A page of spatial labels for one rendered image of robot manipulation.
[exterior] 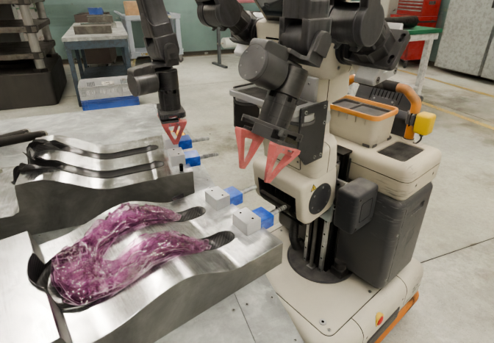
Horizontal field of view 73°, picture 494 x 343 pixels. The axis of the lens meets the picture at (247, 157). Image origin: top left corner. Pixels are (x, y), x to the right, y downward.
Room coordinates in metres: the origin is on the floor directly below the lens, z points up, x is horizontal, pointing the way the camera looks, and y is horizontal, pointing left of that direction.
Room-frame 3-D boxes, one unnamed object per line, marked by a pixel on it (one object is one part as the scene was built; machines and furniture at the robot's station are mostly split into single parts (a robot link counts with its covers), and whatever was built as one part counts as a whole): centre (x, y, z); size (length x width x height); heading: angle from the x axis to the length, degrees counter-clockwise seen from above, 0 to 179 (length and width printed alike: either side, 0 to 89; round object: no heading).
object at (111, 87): (3.75, 1.57, 0.28); 0.61 x 0.41 x 0.15; 111
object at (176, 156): (0.80, 0.14, 0.89); 0.13 x 0.05 x 0.05; 111
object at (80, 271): (0.46, 0.21, 0.90); 0.26 x 0.18 x 0.08; 128
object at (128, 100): (3.75, 1.57, 0.11); 0.61 x 0.41 x 0.22; 111
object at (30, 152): (0.75, 0.40, 0.92); 0.35 x 0.16 x 0.09; 111
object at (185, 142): (0.90, 0.18, 0.89); 0.13 x 0.05 x 0.05; 111
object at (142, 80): (0.85, 0.24, 1.11); 0.11 x 0.09 x 0.12; 133
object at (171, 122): (0.87, 0.21, 0.95); 0.07 x 0.07 x 0.09; 21
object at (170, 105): (0.88, 0.21, 1.02); 0.10 x 0.07 x 0.07; 21
